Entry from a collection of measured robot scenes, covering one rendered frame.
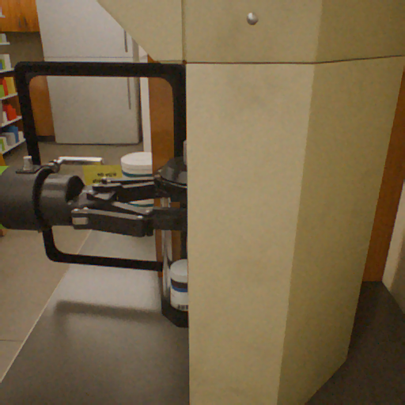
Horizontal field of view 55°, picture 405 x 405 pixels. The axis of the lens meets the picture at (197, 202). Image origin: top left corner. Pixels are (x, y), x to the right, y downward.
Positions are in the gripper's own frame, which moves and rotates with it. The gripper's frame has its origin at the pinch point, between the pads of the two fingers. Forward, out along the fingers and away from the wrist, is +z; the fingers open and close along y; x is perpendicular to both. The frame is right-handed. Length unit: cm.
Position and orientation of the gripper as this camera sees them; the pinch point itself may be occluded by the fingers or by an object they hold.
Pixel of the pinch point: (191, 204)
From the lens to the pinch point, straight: 55.4
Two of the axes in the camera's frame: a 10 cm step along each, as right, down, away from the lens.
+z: 10.0, 0.4, -0.7
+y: 0.8, -3.9, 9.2
